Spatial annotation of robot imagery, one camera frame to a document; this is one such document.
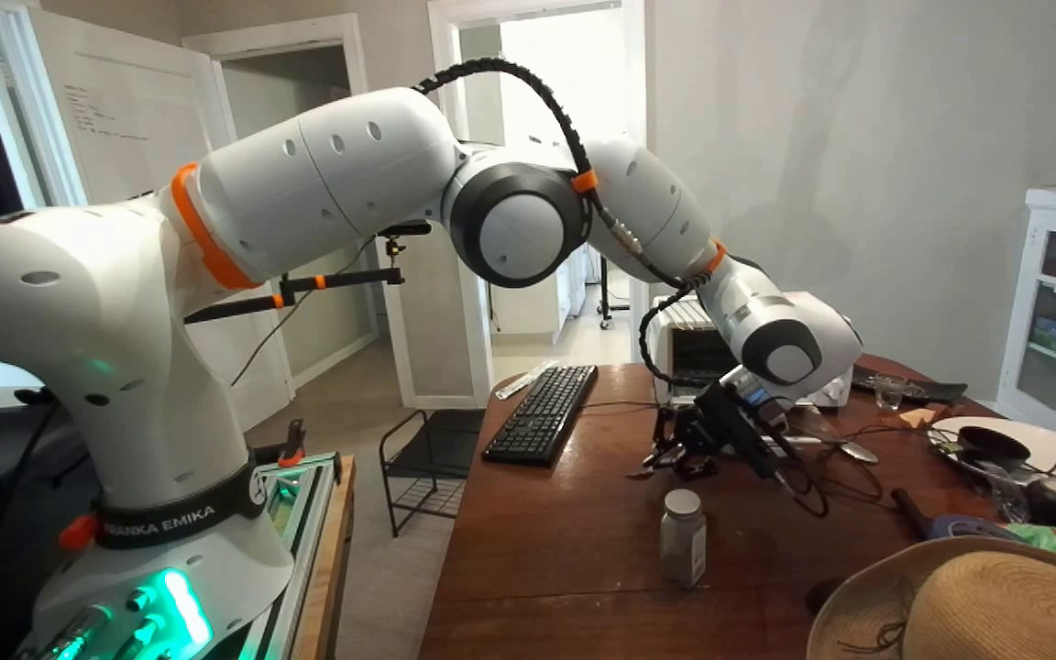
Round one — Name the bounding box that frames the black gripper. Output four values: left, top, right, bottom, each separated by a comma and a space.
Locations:
693, 376, 802, 494

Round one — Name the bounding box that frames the glass mini oven door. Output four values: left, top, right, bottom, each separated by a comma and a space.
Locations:
672, 406, 829, 461

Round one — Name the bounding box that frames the small shiny metal piece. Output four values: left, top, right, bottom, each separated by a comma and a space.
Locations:
835, 438, 884, 469

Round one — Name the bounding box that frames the glass jar with grey lid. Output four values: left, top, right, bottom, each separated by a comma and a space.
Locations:
656, 485, 713, 592

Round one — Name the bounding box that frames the dark flat object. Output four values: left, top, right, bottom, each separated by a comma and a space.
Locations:
851, 366, 972, 411

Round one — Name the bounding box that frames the dark lumpy object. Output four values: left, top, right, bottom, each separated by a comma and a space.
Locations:
957, 420, 1035, 472

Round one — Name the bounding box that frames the black computer keyboard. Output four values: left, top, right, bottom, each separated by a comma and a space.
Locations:
477, 360, 606, 472

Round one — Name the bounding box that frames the tan straw hat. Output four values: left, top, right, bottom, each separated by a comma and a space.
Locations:
802, 532, 1056, 660

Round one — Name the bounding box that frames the white kitchen island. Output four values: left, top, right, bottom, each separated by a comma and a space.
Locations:
488, 283, 595, 342

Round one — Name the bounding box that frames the green packet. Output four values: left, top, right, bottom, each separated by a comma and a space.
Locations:
999, 519, 1056, 564

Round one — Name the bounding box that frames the black chair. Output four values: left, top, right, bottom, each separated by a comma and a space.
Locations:
375, 406, 488, 538

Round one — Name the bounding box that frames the black rod with orange clips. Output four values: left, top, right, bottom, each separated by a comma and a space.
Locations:
179, 265, 412, 331

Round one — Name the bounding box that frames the white whiteboard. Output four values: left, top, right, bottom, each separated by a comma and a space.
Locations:
26, 6, 302, 433

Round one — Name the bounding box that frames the thin black cable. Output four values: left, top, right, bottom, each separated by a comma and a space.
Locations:
791, 464, 840, 519

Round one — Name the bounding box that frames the black stereo camera bar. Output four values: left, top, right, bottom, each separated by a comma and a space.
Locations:
378, 216, 436, 243

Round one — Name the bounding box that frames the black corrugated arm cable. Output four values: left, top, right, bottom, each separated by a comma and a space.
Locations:
412, 52, 740, 381

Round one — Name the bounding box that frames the aluminium base frame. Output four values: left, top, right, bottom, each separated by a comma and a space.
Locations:
11, 452, 347, 660

